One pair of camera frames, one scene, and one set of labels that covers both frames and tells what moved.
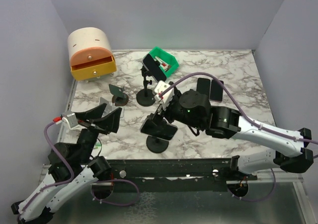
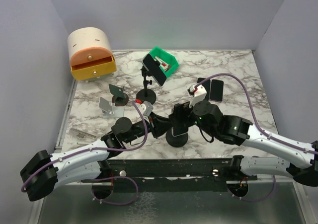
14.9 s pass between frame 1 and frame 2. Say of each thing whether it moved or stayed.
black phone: stayed
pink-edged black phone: stayed
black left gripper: moved
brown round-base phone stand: stayed
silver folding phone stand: stayed
